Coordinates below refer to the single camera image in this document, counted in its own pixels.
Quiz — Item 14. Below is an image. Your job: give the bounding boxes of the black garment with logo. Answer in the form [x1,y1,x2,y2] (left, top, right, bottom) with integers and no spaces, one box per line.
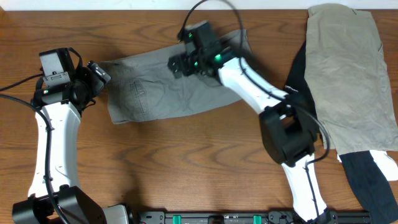
[284,42,317,118]

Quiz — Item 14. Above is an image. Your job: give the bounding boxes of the white garment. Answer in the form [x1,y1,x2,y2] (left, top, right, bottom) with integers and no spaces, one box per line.
[337,150,397,182]

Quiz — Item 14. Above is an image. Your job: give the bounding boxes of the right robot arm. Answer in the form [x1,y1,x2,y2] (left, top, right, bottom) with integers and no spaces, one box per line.
[168,47,327,223]

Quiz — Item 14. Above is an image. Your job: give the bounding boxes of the khaki shorts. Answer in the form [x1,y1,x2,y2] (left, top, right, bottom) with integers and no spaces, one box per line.
[304,4,397,155]

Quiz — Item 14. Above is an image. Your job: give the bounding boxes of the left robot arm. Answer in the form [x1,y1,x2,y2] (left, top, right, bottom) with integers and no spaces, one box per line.
[12,47,132,223]

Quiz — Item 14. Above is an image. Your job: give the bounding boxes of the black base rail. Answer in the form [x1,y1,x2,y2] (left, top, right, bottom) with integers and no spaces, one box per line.
[136,210,372,224]

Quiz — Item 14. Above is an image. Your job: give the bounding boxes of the dark navy garment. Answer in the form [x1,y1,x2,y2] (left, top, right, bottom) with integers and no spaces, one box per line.
[340,151,397,224]

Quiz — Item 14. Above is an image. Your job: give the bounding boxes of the grey shorts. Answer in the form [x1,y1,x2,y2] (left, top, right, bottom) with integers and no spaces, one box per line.
[99,44,240,124]

